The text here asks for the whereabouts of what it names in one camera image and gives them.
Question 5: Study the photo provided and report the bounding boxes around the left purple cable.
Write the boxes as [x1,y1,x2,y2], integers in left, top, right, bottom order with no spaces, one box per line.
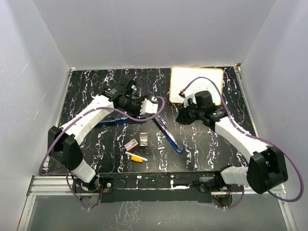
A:
[38,96,166,211]

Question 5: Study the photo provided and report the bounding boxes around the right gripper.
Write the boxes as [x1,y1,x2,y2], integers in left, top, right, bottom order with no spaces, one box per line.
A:
[176,101,204,126]

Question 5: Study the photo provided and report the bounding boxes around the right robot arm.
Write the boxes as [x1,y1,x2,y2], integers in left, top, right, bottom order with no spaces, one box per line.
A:
[176,90,288,194]

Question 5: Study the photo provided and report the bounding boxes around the small whiteboard orange frame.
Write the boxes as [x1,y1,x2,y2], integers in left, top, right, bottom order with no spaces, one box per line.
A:
[169,66,224,105]

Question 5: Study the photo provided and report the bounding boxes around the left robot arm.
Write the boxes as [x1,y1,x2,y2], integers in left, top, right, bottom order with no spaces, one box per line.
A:
[48,79,147,192]

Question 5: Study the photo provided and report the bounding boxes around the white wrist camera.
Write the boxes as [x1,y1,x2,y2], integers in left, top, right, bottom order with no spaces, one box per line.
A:
[179,89,196,108]
[139,97,158,116]

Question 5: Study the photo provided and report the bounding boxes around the red white staple box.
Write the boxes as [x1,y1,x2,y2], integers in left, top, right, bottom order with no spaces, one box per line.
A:
[124,139,139,151]

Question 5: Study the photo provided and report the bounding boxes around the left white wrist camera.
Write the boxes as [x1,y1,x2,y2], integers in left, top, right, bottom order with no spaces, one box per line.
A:
[139,97,158,116]

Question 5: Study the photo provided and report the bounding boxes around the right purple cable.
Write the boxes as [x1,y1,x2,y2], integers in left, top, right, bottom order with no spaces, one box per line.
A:
[179,77,304,210]

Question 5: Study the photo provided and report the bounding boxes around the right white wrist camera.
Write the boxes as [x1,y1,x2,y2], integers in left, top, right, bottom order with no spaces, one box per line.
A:
[179,89,196,108]

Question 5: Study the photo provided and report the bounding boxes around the staple tray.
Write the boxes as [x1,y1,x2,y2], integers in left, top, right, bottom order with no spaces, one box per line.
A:
[139,132,148,147]

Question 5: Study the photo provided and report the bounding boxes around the yellow marker cap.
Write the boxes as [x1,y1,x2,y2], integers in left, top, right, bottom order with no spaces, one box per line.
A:
[131,156,143,163]

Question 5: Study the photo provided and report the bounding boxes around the purple cable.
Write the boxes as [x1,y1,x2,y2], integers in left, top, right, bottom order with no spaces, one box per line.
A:
[38,96,166,211]
[179,77,304,210]

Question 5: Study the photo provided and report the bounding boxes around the white marker pen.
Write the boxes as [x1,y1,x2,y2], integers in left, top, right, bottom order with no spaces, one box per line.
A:
[125,152,148,162]

